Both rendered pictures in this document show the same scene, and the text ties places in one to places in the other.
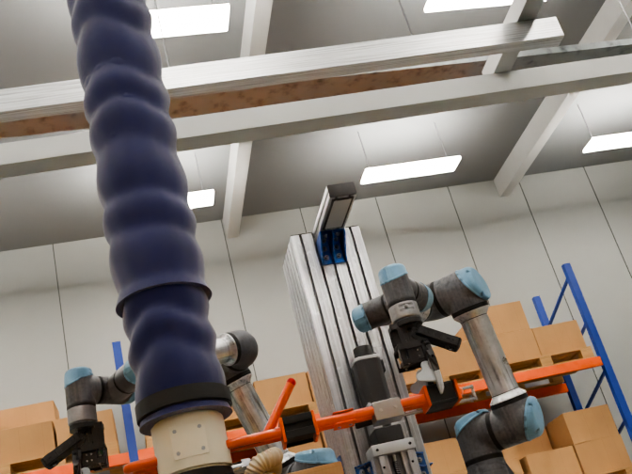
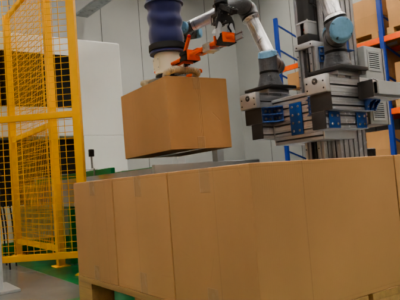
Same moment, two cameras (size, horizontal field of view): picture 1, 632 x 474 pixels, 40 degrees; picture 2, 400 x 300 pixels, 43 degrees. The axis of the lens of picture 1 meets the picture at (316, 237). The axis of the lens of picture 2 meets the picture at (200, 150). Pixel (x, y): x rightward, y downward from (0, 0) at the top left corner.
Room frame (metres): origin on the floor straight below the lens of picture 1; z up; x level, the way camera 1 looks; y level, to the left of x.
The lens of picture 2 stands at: (0.97, -2.45, 0.51)
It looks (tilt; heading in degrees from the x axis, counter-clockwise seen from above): 4 degrees up; 67
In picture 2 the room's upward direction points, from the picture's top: 4 degrees counter-clockwise
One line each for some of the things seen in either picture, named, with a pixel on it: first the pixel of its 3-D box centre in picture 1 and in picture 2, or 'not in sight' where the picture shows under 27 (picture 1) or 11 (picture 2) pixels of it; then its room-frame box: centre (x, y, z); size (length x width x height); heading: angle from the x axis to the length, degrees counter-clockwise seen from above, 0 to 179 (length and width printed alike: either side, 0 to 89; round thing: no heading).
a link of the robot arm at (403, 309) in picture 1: (405, 314); not in sight; (2.10, -0.17, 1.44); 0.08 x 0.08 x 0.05
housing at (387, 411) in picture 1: (387, 411); (210, 47); (2.08, -0.05, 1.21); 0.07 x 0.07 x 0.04; 10
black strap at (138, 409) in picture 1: (183, 407); (167, 48); (2.00, 0.41, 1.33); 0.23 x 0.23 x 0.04
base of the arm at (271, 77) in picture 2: not in sight; (269, 80); (2.56, 0.17, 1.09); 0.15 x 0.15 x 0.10
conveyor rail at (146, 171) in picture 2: not in sight; (74, 192); (1.49, 1.13, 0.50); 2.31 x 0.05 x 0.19; 103
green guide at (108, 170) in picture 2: not in sight; (63, 180); (1.48, 1.49, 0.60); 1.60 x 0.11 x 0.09; 103
